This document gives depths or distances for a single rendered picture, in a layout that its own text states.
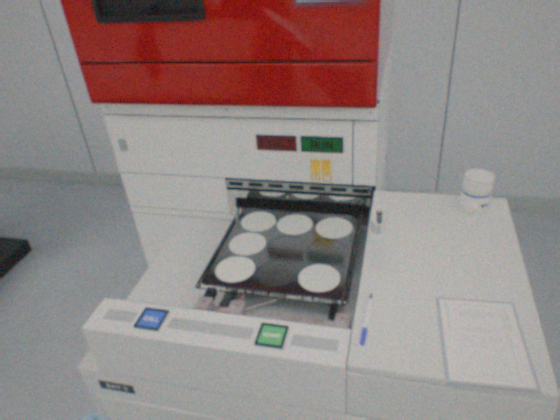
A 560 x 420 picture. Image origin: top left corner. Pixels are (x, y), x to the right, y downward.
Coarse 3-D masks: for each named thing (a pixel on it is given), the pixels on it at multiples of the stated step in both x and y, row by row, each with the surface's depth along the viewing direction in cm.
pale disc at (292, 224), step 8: (288, 216) 140; (296, 216) 139; (304, 216) 139; (280, 224) 136; (288, 224) 136; (296, 224) 136; (304, 224) 136; (288, 232) 133; (296, 232) 133; (304, 232) 132
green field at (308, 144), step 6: (306, 138) 132; (312, 138) 131; (318, 138) 131; (324, 138) 131; (306, 144) 133; (312, 144) 132; (318, 144) 132; (324, 144) 132; (330, 144) 131; (336, 144) 131; (306, 150) 134; (312, 150) 133; (318, 150) 133; (324, 150) 133; (330, 150) 132; (336, 150) 132
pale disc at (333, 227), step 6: (324, 222) 136; (330, 222) 135; (336, 222) 135; (342, 222) 135; (348, 222) 135; (318, 228) 133; (324, 228) 133; (330, 228) 133; (336, 228) 133; (342, 228) 132; (348, 228) 132; (324, 234) 131; (330, 234) 130; (336, 234) 130; (342, 234) 130
